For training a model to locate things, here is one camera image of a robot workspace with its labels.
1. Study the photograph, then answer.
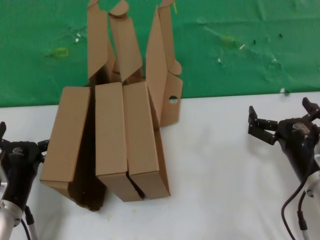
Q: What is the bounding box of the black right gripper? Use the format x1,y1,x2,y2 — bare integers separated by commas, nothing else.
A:
247,97,320,183

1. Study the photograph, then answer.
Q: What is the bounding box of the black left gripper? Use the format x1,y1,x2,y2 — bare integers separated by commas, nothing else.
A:
0,121,50,209

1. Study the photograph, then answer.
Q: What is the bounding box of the brown cardboard box with lid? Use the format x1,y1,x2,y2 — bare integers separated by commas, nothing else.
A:
94,0,145,203
122,0,184,200

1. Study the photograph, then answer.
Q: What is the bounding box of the large brown cardboard box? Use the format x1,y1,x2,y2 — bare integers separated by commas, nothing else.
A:
39,0,116,213

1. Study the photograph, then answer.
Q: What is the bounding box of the green table cloth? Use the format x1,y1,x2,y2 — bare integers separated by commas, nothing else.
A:
0,0,320,109

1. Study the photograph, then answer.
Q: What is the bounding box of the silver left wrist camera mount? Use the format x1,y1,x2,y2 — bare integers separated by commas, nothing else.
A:
0,164,9,188

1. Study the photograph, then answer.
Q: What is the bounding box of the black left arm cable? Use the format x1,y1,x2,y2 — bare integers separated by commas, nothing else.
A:
20,205,36,240

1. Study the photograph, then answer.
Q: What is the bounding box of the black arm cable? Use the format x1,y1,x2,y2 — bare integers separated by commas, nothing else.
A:
20,205,36,240
280,178,314,240

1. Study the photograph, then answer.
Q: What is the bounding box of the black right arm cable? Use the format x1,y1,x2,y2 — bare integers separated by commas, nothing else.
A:
280,178,314,240

